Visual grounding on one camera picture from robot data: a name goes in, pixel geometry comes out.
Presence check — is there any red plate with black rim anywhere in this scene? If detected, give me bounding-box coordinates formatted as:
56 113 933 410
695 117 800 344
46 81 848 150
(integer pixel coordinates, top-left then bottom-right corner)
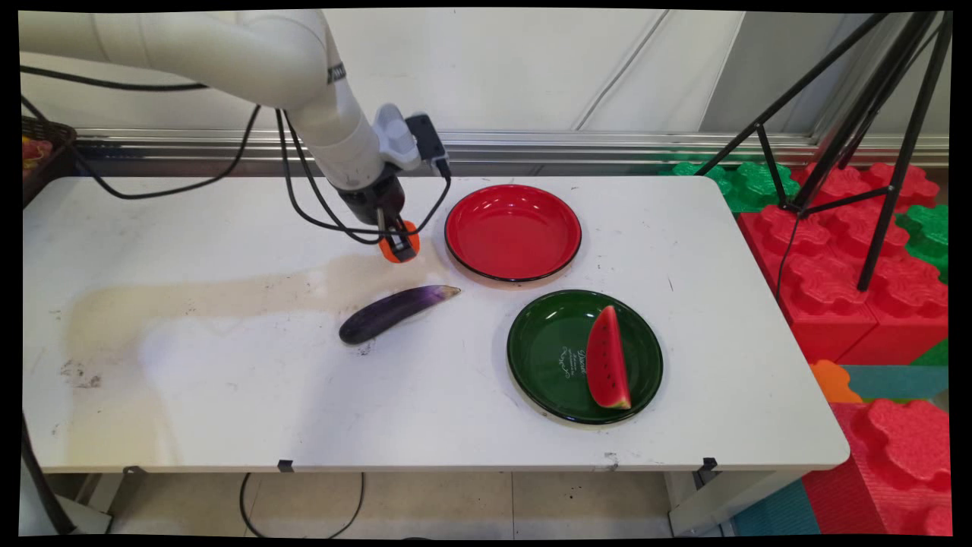
444 184 583 283

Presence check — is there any black tripod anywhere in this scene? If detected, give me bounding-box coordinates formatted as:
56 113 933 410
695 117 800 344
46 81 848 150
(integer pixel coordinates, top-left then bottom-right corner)
695 11 954 305

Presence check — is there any orange toy mandarin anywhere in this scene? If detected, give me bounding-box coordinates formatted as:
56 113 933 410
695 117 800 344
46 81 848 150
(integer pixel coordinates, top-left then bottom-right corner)
380 220 421 264

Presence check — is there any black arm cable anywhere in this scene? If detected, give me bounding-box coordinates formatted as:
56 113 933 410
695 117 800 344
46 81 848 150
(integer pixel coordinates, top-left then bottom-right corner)
19 65 262 201

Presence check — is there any green foam block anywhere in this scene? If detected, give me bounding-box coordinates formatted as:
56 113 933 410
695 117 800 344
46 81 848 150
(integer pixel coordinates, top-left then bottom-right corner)
896 204 950 283
659 160 802 214

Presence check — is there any toy watermelon slice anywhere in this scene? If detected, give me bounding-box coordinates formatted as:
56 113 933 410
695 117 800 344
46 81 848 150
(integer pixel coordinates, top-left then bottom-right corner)
585 305 633 410

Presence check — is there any orange foam piece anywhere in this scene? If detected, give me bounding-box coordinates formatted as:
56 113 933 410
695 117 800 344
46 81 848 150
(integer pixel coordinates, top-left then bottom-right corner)
809 360 864 404

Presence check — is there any purple toy eggplant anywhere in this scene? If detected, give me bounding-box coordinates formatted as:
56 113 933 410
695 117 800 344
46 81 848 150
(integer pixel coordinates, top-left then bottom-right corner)
339 285 462 346

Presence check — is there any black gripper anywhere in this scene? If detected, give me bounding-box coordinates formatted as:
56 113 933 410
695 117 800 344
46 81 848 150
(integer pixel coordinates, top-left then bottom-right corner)
337 169 418 261

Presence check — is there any black floor cable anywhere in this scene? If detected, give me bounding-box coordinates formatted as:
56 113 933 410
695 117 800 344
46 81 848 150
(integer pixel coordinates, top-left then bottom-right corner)
239 472 366 540

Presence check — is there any green plate with white print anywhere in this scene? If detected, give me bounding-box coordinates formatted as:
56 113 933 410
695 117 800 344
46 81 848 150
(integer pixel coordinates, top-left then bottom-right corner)
507 289 664 425

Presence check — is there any aluminium wall rail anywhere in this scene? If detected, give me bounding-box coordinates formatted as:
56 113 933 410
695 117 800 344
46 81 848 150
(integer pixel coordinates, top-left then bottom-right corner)
74 128 950 169

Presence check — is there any black camera cable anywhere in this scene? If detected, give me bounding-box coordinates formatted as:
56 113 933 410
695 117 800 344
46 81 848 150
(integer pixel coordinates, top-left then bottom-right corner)
275 108 453 245

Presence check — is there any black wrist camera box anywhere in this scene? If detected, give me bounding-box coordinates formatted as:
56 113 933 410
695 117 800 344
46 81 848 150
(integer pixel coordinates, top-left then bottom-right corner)
406 113 451 179

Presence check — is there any dark woven basket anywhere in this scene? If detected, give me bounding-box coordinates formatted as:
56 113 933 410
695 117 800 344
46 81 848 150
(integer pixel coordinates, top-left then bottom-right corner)
21 115 78 207

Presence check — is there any teal foam mat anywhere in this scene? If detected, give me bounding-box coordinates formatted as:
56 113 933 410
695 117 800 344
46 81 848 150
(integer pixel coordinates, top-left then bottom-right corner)
841 365 950 403

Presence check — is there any white table leg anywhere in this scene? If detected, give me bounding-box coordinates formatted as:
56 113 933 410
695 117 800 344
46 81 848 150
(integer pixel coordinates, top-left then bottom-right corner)
19 416 149 537
667 470 807 537

